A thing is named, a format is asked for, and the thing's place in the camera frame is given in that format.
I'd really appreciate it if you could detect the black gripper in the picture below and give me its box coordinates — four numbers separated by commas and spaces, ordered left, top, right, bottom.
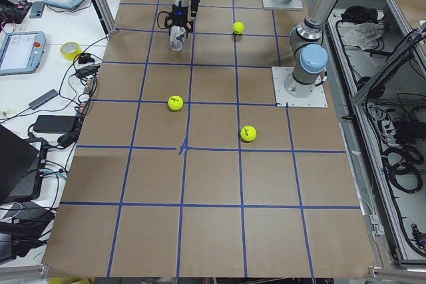
156, 0, 200, 40

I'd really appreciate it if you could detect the white tennis ball can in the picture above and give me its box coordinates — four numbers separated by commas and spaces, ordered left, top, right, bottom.
169, 26, 186, 51

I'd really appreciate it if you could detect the yellow tennis ball base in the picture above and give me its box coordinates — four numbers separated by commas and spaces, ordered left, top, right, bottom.
232, 21, 245, 35

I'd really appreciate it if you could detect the yellow tennis ball centre left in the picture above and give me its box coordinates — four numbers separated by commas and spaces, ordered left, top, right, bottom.
167, 95, 184, 111

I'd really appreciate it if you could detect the yellow tennis ball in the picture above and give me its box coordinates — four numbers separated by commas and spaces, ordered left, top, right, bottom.
167, 95, 184, 111
240, 125, 257, 142

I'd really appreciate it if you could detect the yellow tennis ball far left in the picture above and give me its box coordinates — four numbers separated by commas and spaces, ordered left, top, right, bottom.
240, 125, 257, 142

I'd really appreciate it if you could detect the yellow tape roll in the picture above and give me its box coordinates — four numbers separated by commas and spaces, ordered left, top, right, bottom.
60, 41, 83, 61

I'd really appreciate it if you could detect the grey usb hub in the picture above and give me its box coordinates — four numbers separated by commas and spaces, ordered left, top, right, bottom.
29, 89, 59, 110

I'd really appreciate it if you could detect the teach pendant near left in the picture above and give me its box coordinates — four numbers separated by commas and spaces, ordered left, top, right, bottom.
1, 31, 46, 76

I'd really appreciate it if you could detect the black power adapter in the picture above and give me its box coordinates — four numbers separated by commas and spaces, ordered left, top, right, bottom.
33, 115, 76, 134

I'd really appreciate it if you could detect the white crumpled cloth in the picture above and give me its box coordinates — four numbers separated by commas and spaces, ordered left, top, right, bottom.
342, 23, 385, 51

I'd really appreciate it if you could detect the black laptop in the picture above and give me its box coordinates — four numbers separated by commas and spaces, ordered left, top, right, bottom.
1, 126, 47, 204

